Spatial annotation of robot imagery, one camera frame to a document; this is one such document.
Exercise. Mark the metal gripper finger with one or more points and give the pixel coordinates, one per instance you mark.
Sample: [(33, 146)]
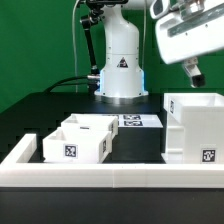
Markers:
[(190, 66)]

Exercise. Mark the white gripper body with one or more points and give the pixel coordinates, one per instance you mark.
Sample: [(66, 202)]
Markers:
[(201, 34)]

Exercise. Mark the white drawer cabinet frame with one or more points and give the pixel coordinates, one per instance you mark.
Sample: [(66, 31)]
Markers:
[(194, 129)]

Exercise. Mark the white drawer box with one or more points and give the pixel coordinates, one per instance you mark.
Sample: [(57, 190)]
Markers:
[(92, 122), (77, 146)]

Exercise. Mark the white front drawer box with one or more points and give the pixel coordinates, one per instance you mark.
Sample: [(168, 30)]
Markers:
[(77, 146)]

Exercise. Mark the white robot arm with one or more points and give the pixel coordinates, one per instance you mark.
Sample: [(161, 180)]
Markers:
[(122, 80)]

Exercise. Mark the white marker sheet on table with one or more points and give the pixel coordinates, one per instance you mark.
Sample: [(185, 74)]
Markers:
[(138, 121)]

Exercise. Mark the white U-shaped table fence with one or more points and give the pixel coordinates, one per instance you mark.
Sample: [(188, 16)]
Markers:
[(17, 171)]

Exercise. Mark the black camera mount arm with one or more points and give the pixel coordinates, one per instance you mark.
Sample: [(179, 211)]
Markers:
[(89, 36)]

